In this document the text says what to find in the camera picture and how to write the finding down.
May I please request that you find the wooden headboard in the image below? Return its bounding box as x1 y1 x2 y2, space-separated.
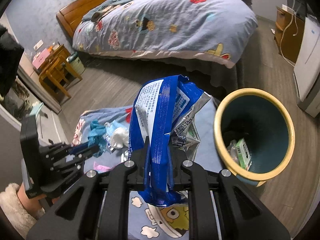
56 0 106 38

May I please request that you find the white green canister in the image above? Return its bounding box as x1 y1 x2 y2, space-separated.
67 52 85 75

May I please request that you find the white air purifier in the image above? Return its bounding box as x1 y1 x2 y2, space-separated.
293 14 319 118

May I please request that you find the wooden stool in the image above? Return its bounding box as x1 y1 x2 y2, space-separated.
39 44 82 101

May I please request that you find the white cable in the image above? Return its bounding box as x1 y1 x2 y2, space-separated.
278 0 299 67

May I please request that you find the bed with blue duvet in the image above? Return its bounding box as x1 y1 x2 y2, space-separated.
73 0 258 68

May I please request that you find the green box in bin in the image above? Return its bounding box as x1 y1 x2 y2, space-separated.
235 138 252 171

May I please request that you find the white crumpled tissue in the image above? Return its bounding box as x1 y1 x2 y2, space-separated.
104 120 129 152

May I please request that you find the blue face mask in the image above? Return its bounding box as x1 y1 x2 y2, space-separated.
87 119 108 158

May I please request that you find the teal bin yellow rim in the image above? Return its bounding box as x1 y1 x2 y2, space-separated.
214 88 295 187

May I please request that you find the trash pile in bin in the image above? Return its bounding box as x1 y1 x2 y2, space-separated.
227 140 240 165

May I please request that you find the pink box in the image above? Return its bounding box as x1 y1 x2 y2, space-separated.
32 48 50 69

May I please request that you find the blue silver snack bag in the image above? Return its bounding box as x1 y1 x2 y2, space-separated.
129 75 211 207

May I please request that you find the purple wrapper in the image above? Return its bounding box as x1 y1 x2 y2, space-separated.
93 162 112 173

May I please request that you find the wooden nightstand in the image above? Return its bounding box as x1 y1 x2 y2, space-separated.
274 7 305 63

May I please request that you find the blue cartoon blanket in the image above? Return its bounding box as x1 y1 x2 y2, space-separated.
72 98 223 239

